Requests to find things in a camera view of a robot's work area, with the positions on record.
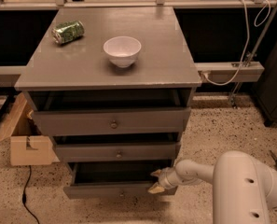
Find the white hanging cable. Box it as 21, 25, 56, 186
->
201, 0, 272, 87

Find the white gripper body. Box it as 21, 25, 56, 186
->
158, 168, 179, 189

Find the grey drawer cabinet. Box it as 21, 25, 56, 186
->
15, 7, 201, 199

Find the grey top drawer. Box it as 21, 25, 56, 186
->
33, 107, 191, 136

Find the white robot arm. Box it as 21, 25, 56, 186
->
148, 151, 277, 224

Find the grey drawer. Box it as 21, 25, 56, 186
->
55, 142, 181, 162
63, 159, 173, 199
33, 107, 191, 136

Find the green soda can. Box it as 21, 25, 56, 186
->
51, 21, 85, 45

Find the dark cabinet at right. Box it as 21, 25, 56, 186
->
253, 41, 277, 127

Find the metal diagonal rod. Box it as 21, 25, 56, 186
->
229, 0, 277, 109

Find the white bowl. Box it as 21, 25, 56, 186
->
104, 36, 142, 68

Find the cardboard box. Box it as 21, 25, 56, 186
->
0, 93, 59, 166

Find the grey middle drawer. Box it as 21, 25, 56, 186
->
55, 142, 181, 162

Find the black floor cable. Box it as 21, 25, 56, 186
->
21, 165, 41, 224

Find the grey bottom drawer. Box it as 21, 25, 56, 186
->
63, 159, 173, 199

